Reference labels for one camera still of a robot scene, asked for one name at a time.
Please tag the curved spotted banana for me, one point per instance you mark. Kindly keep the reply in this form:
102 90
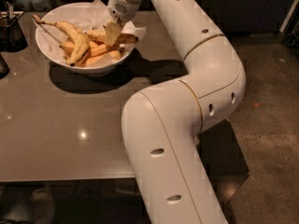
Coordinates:
80 40

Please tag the black mesh pen holder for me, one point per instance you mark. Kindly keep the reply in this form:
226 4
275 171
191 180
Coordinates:
12 38

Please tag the orange fruit pieces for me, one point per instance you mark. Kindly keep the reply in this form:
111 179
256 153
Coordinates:
97 52

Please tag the white paper liner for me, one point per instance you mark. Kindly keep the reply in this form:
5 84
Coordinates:
85 16

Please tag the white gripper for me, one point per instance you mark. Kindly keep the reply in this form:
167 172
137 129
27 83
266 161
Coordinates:
123 7

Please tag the dark round object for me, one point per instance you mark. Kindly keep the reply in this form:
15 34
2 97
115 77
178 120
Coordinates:
4 70

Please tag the white bowl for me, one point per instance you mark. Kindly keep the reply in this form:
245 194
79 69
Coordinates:
74 36

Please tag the straight spotted banana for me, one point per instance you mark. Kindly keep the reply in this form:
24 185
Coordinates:
100 36

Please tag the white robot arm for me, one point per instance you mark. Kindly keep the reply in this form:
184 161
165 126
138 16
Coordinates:
160 124

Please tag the dark cabinet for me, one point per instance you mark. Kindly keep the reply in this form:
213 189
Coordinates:
240 16

